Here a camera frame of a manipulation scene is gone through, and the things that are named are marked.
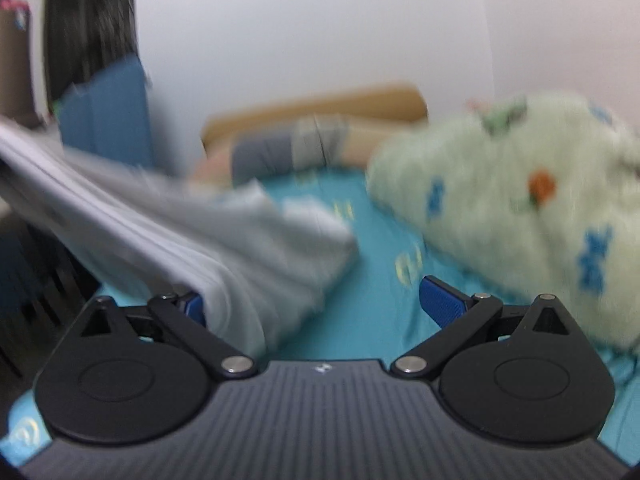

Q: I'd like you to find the white garment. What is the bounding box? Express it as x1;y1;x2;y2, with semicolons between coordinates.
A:
1;120;358;356

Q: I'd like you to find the green fleece blanket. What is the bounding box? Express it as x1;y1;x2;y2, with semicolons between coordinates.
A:
367;92;639;352

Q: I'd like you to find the blue grey cushion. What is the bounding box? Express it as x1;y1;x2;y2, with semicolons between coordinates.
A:
56;55;155;169

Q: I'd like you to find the cardboard box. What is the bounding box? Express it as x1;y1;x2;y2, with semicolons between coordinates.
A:
0;0;40;128

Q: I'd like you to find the colour block pillow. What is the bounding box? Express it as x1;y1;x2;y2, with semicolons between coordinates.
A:
192;115;407;188

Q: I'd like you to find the tan headboard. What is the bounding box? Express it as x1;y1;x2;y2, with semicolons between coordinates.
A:
201;82;428;152

